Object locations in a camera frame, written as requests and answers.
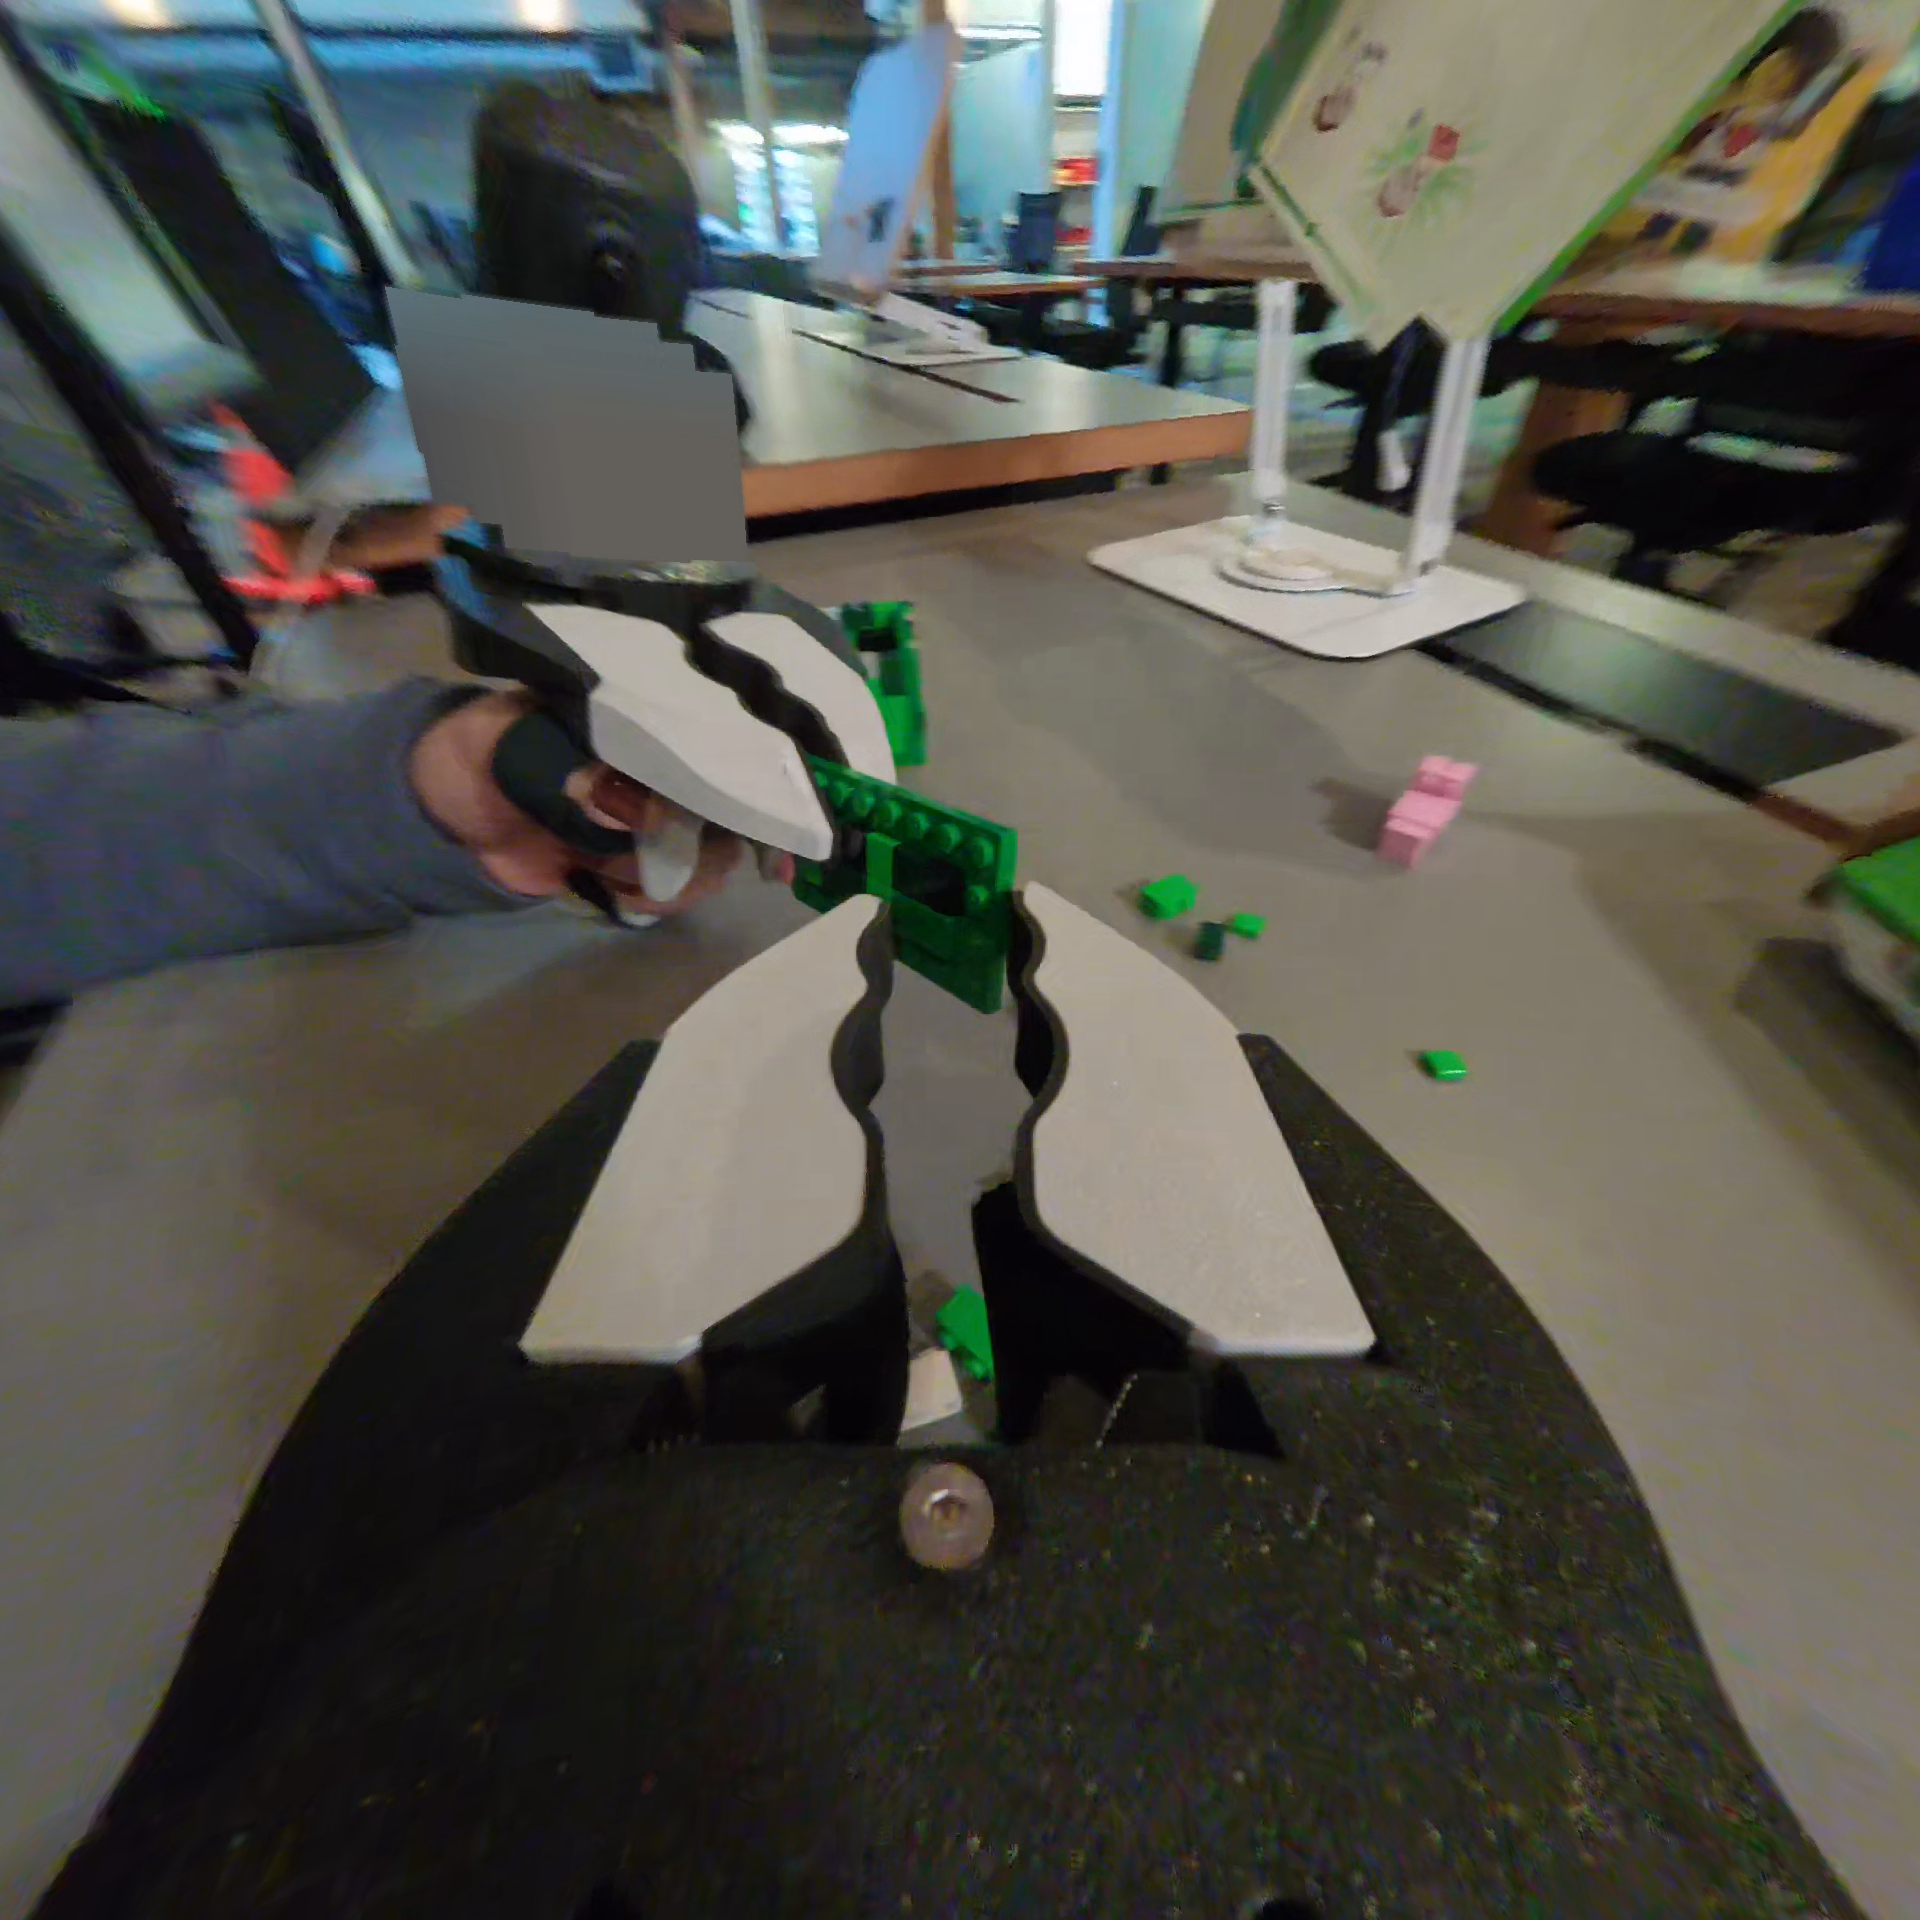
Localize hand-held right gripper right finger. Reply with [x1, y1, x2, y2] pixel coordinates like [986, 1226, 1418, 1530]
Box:
[1006, 883, 1377, 1364]

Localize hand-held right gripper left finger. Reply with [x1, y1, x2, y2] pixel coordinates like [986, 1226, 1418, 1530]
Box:
[520, 893, 909, 1371]

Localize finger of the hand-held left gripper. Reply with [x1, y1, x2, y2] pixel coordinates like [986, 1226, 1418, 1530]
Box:
[521, 600, 841, 867]
[697, 608, 906, 784]

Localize green plate brick assembly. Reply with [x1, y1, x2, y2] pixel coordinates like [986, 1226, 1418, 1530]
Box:
[791, 756, 1021, 1015]

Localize person's left forearm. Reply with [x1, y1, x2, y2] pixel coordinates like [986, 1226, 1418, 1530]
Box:
[0, 675, 482, 1011]

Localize grey desk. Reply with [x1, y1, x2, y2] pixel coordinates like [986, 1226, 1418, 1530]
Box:
[0, 478, 1920, 1920]

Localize person's left hand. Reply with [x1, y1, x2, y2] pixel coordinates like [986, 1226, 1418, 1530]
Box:
[410, 686, 795, 926]

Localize green brick tower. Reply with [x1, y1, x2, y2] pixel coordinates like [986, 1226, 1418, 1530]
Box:
[838, 600, 928, 771]

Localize scattered bright green toy bricks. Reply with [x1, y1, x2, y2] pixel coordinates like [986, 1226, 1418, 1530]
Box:
[937, 876, 1473, 1385]

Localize long wooden-edged table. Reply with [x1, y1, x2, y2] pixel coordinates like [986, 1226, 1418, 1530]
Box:
[681, 284, 1255, 518]

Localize red object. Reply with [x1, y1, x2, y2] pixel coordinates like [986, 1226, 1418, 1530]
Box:
[196, 402, 378, 602]

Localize black office chair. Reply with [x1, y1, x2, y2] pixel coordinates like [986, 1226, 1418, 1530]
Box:
[1530, 375, 1920, 593]
[1305, 322, 1442, 497]
[472, 82, 708, 324]

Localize pink toy brick pig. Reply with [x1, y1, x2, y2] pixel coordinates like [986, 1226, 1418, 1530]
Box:
[1377, 755, 1480, 867]

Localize white board on easel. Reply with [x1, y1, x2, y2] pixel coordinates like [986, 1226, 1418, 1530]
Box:
[818, 22, 991, 362]

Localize white booklet stand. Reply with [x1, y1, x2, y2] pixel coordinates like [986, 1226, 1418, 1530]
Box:
[1086, 276, 1530, 662]

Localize white green printed booklet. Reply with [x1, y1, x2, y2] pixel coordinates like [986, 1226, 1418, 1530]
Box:
[1162, 0, 1309, 227]

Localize green white stacked object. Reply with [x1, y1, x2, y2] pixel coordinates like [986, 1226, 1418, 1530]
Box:
[1816, 848, 1920, 1040]

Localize pale green instruction booklet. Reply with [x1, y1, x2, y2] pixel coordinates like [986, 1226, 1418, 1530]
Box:
[1246, 0, 1802, 350]

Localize brown wooden table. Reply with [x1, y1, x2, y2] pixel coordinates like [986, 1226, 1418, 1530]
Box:
[1074, 246, 1920, 549]

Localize yellow printed toy box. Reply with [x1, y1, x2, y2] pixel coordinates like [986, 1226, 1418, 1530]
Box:
[1560, 0, 1906, 264]

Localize blue plastic bin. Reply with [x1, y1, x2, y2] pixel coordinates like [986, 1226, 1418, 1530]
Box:
[1858, 141, 1920, 293]

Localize black desk cable tray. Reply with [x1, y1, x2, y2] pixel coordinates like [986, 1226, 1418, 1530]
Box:
[1423, 599, 1904, 793]

